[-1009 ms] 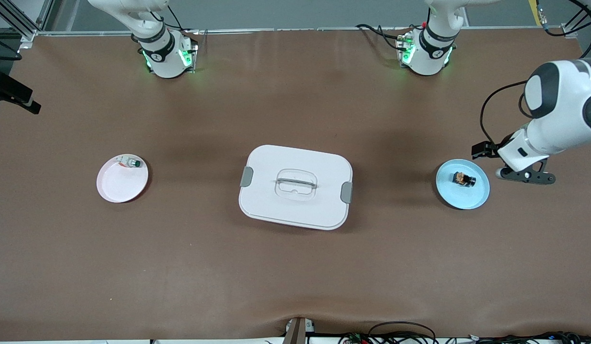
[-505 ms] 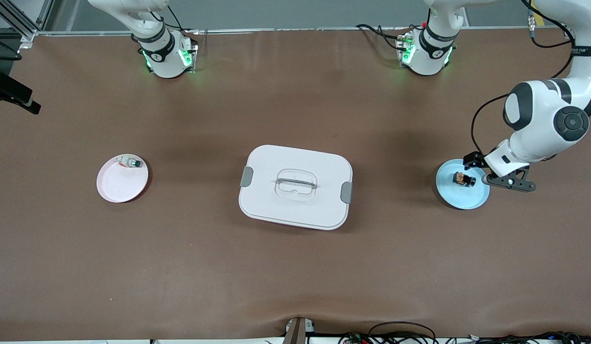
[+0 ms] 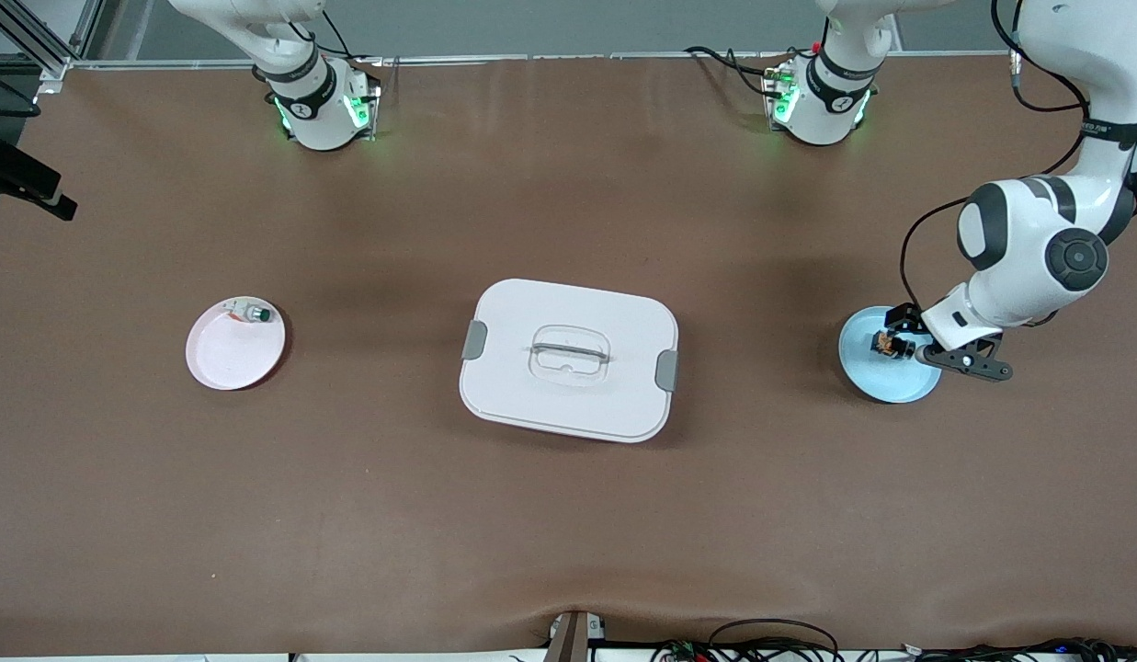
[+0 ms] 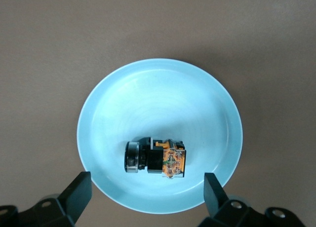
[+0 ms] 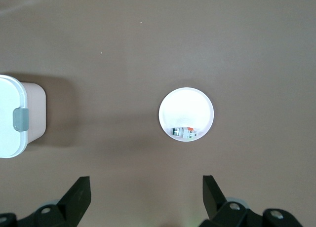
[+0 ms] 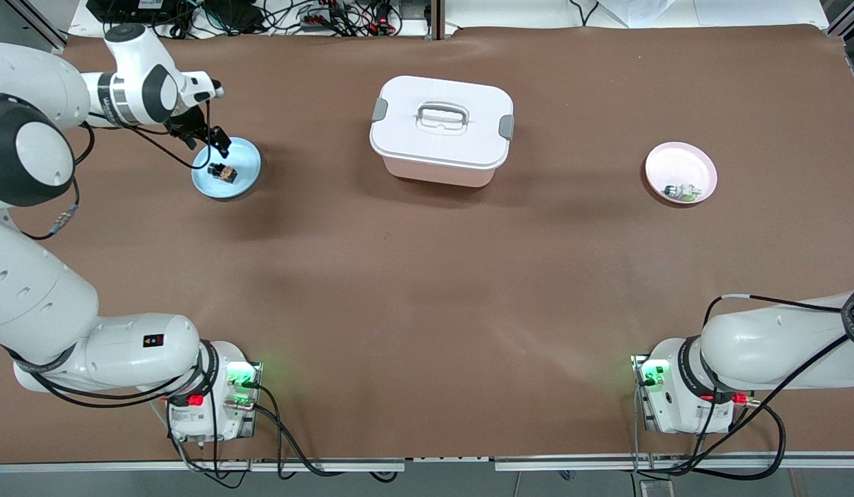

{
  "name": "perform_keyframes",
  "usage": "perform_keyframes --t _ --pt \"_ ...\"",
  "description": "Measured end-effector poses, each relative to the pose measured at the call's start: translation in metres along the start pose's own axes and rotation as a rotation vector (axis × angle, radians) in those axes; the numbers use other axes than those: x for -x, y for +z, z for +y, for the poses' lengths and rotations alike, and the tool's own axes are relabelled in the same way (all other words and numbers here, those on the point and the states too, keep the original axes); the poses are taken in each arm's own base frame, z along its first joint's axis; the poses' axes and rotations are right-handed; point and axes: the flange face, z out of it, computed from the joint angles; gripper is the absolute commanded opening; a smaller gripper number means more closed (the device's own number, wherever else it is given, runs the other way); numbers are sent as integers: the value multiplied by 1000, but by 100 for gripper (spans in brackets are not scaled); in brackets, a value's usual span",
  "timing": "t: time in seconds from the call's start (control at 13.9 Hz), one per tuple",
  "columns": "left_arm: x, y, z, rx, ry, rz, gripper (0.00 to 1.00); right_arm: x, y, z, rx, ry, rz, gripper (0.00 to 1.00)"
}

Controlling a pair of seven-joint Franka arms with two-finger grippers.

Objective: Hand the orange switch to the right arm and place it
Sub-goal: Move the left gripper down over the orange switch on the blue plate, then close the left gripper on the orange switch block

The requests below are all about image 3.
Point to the white lidded storage box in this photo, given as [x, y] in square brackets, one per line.
[568, 414]

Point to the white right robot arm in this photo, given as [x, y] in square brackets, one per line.
[315, 110]

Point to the aluminium frame profile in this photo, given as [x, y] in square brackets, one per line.
[35, 39]

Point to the green terminal connector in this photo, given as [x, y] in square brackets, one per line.
[683, 653]

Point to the green capped white switch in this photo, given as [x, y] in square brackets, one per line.
[258, 314]

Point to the orange and black switch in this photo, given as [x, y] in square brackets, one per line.
[885, 346]

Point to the light blue round plate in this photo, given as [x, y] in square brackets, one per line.
[876, 382]

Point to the pink round plate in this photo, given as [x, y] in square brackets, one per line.
[228, 363]

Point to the aluminium camera stand profile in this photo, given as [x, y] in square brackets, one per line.
[573, 639]

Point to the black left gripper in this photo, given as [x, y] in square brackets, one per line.
[904, 321]

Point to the grey box latch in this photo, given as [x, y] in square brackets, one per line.
[474, 340]

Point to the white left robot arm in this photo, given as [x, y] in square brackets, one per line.
[1028, 257]

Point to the brown table mat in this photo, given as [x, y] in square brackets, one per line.
[568, 533]

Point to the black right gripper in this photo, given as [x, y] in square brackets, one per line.
[20, 171]

